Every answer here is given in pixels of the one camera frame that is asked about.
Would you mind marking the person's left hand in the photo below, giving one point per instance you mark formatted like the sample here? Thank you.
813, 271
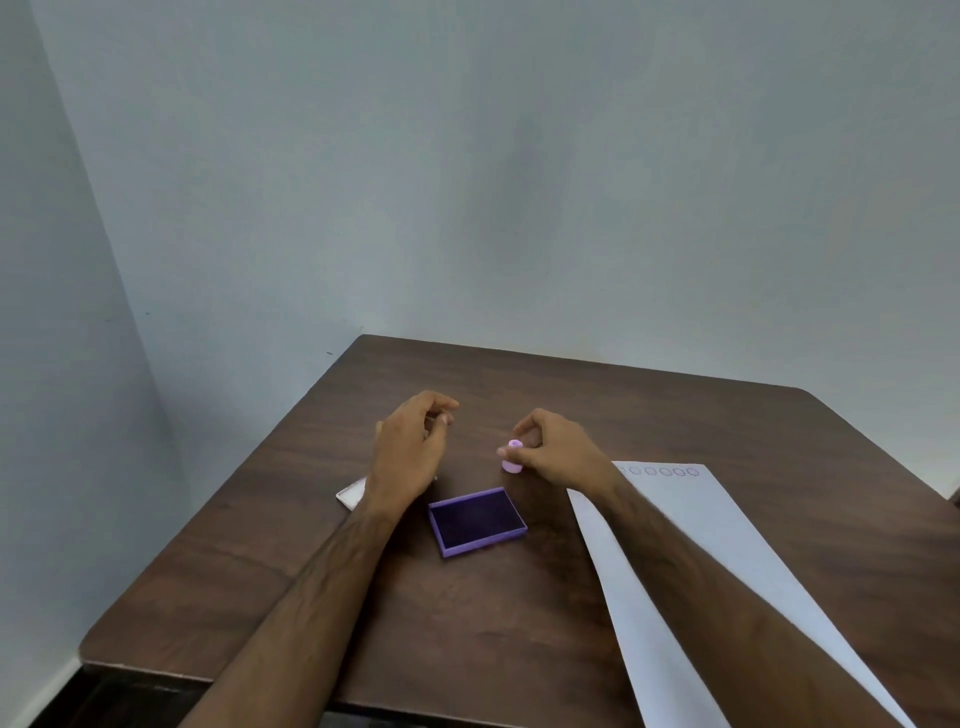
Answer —
401, 461

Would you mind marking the white ink pad lid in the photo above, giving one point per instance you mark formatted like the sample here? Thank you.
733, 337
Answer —
352, 493

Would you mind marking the pink round stamp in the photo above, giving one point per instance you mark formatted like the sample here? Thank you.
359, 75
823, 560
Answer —
512, 463

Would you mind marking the purple ink pad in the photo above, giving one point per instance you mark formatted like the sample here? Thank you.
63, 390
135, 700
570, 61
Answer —
477, 522

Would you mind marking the white paper sheet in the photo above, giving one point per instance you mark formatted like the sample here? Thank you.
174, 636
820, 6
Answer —
739, 536

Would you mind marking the person's right forearm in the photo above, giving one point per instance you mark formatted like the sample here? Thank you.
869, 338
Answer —
720, 600

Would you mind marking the person's right hand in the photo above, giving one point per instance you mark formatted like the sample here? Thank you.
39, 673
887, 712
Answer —
566, 454

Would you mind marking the person's right thumb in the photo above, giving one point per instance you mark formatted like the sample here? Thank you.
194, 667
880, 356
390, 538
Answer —
511, 452

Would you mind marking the person's left thumb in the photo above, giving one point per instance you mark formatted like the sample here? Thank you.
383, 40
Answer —
441, 429

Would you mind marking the person's left forearm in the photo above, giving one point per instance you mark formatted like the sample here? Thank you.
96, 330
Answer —
307, 622

